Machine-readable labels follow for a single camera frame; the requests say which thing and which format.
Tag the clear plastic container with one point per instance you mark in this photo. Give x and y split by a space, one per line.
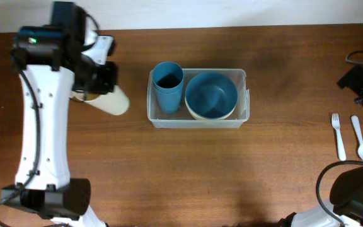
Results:
182 119

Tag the white plastic spoon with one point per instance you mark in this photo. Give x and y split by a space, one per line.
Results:
358 133

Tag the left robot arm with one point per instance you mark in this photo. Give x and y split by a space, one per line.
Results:
53 61

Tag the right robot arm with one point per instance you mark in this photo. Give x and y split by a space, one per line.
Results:
345 205

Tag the blue cup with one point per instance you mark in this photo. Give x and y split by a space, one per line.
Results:
168 77
168 98

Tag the blue cup back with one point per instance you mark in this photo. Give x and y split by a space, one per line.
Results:
168 98

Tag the cream bowl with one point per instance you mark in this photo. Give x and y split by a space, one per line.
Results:
199 117
188 107

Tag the blue bowl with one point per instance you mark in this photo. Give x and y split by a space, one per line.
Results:
211 94

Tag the white plastic fork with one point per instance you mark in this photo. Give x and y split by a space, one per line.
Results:
335 122

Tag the cream cup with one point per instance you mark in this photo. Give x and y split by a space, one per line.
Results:
114 103

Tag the blue cup front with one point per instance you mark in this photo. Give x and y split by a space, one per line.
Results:
168 77

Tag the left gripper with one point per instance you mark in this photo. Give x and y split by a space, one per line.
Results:
110 70

